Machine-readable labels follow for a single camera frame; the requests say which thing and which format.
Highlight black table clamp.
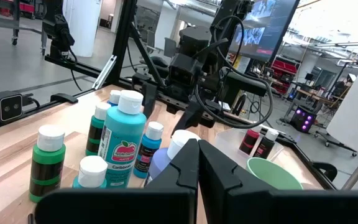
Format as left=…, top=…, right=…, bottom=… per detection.
left=311, top=161, right=338, bottom=183
left=50, top=92, right=79, bottom=105

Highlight turquoise small paint bottle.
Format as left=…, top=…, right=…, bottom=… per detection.
left=72, top=155, right=109, bottom=190

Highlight blue small paint bottle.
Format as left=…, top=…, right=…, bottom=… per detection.
left=106, top=89, right=122, bottom=108

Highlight large turquoise paint bottle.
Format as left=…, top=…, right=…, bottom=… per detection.
left=97, top=89, right=148, bottom=189

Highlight large periwinkle paint bottle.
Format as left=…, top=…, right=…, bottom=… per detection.
left=144, top=129, right=202, bottom=189

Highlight black wheeled stand base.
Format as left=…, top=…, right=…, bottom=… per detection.
left=314, top=129, right=358, bottom=156

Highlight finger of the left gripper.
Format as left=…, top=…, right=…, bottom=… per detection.
left=172, top=102, right=203, bottom=134
left=141, top=82, right=158, bottom=118

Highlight red tool cart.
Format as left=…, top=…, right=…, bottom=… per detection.
left=0, top=0, right=43, bottom=46

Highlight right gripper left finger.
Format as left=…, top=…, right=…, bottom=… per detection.
left=34, top=139, right=200, bottom=224

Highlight black table-level camera box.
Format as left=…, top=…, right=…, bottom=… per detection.
left=0, top=90, right=24, bottom=124

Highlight mint green cup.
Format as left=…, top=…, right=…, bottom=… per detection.
left=246, top=157, right=304, bottom=190

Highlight black small paint bottle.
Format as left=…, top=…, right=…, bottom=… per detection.
left=252, top=127, right=280, bottom=160

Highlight large monitor blue screen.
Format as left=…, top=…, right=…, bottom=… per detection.
left=228, top=0, right=301, bottom=63

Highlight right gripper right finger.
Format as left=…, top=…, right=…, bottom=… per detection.
left=198, top=139, right=358, bottom=224

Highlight orange small paint bottle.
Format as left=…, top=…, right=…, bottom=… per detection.
left=238, top=128, right=260, bottom=156

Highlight cyan small paint bottle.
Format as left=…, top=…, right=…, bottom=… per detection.
left=132, top=121, right=165, bottom=180

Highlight teal green small paint bottle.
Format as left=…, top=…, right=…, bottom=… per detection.
left=85, top=101, right=112, bottom=157

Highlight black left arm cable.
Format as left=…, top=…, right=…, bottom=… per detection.
left=194, top=15, right=275, bottom=130

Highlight silver metal bracket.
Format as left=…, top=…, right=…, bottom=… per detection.
left=91, top=55, right=117, bottom=90

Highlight red storage bin shelf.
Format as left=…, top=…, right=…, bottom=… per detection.
left=270, top=57, right=300, bottom=96

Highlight computer tower purple lights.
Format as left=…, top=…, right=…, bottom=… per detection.
left=289, top=105, right=317, bottom=134

